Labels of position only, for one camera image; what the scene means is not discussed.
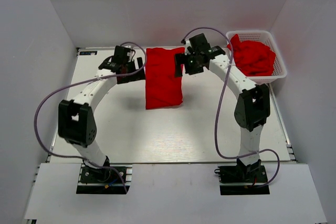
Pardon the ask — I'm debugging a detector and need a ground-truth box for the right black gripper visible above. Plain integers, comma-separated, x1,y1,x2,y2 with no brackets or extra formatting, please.
173,51,203,79

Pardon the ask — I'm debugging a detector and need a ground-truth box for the red t shirt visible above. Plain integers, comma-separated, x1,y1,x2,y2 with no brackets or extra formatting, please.
145,47,184,110
230,34,276,77

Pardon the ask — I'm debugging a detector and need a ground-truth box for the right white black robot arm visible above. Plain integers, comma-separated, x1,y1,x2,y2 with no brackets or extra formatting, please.
175,53,270,182

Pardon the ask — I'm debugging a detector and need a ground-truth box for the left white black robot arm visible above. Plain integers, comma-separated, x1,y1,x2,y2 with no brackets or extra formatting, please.
58,56,146,182

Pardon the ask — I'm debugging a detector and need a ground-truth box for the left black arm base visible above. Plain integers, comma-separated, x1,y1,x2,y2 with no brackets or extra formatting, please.
76,164,132,195

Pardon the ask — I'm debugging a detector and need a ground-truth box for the dark label sticker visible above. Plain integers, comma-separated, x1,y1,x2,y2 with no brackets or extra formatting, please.
79,51,98,56

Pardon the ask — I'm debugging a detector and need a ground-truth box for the red t shirt in basket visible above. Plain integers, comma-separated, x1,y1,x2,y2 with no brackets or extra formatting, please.
230,34,276,77

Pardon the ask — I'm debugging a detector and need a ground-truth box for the white plastic basket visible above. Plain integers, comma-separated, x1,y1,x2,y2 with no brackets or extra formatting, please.
226,30,287,84

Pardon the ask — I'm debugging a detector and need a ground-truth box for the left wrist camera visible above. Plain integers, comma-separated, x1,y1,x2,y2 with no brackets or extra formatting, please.
98,46,134,73

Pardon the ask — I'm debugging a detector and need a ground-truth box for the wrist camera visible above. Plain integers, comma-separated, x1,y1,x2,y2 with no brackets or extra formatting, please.
185,33,226,59
98,46,134,73

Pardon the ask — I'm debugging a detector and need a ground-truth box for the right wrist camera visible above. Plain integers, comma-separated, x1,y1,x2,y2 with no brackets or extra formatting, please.
185,33,226,59

